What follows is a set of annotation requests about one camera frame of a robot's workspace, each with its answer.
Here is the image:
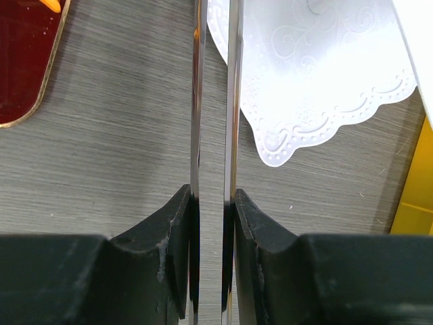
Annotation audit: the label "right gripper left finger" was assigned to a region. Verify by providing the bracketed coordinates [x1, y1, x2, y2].
[1, 185, 191, 324]

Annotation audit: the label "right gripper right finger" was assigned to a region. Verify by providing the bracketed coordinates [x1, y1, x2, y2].
[235, 190, 432, 324]

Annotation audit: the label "metal serving tongs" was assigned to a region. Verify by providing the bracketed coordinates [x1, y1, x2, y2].
[189, 1, 244, 324]

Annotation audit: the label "yellow fruit bin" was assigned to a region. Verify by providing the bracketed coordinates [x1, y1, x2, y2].
[390, 119, 433, 236]

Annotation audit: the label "white three-tier stand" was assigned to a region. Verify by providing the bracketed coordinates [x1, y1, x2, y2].
[205, 0, 433, 169]

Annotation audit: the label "red dessert tray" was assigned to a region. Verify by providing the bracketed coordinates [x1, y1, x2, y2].
[1, 0, 71, 128]

